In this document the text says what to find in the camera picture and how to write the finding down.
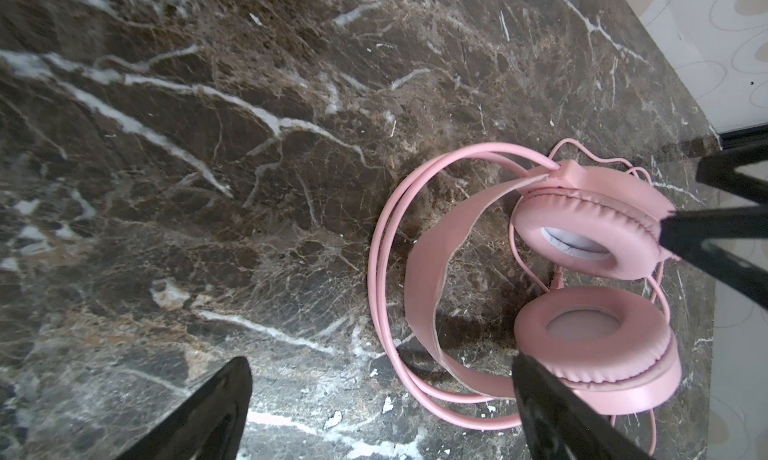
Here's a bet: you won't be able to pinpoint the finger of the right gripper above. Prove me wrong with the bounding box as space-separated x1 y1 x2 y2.
695 141 767 204
659 205 767 308

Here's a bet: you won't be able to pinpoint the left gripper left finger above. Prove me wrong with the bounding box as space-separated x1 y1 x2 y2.
119 356 253 459

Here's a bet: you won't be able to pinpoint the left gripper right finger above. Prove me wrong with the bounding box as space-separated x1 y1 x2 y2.
512 353 650 460

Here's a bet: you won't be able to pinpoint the pink cat-ear headphones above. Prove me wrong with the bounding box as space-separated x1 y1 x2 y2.
367 141 683 432

